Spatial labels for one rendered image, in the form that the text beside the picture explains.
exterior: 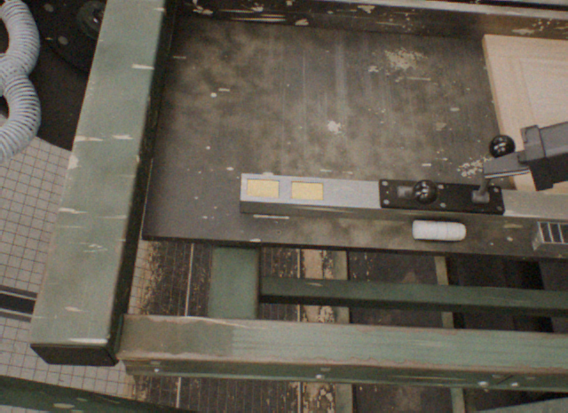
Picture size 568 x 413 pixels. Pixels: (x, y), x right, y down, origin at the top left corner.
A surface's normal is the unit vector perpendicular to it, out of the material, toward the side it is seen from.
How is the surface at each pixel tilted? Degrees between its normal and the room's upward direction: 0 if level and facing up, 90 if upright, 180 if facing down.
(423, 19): 90
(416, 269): 0
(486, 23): 90
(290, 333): 58
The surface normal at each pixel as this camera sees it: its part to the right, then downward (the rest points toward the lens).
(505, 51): 0.08, -0.49
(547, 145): -0.47, -0.44
